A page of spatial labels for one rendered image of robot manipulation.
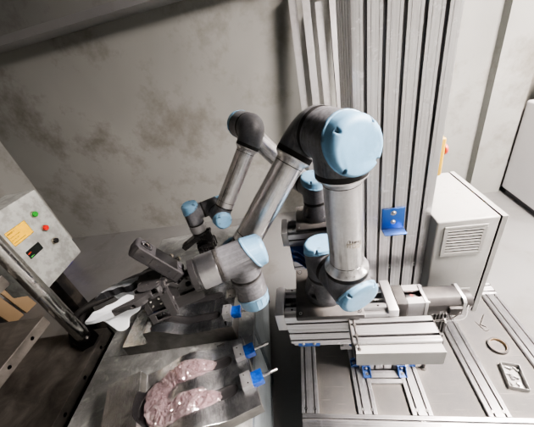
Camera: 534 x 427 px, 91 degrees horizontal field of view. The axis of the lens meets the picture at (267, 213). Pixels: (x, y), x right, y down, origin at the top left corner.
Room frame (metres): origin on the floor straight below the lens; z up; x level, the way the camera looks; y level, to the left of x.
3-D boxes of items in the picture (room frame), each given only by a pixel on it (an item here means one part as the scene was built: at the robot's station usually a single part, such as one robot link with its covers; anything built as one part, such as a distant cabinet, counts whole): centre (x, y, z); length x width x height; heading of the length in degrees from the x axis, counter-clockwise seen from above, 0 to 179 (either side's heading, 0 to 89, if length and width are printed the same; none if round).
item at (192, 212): (1.07, 0.33, 1.25); 0.09 x 0.08 x 0.11; 109
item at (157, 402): (0.50, 0.43, 0.90); 0.26 x 0.18 x 0.08; 102
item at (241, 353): (0.60, 0.18, 0.86); 0.13 x 0.05 x 0.05; 102
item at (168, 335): (0.85, 0.48, 0.87); 0.50 x 0.26 x 0.14; 85
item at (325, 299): (0.65, -0.15, 1.09); 0.15 x 0.15 x 0.10
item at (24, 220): (1.13, 1.16, 0.74); 0.30 x 0.22 x 1.47; 175
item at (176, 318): (0.84, 0.47, 0.92); 0.35 x 0.16 x 0.09; 85
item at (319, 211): (1.13, -0.25, 1.09); 0.15 x 0.15 x 0.10
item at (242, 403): (0.49, 0.43, 0.86); 0.50 x 0.26 x 0.11; 102
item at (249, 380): (0.50, 0.16, 0.86); 0.13 x 0.05 x 0.05; 102
